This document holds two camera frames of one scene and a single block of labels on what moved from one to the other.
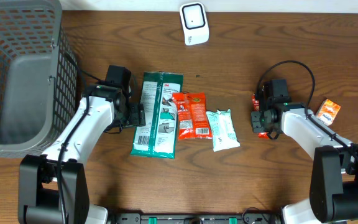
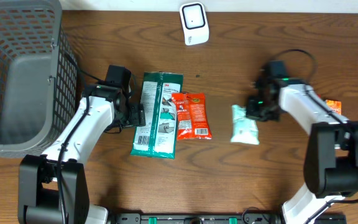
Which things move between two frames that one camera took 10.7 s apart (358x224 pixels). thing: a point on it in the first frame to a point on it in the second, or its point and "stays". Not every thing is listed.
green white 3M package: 158,137 stays
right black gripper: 257,126 to 271,117
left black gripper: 137,115 stays
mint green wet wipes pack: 224,135 to 244,129
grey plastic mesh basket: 28,76 stays
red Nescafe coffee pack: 192,117 stays
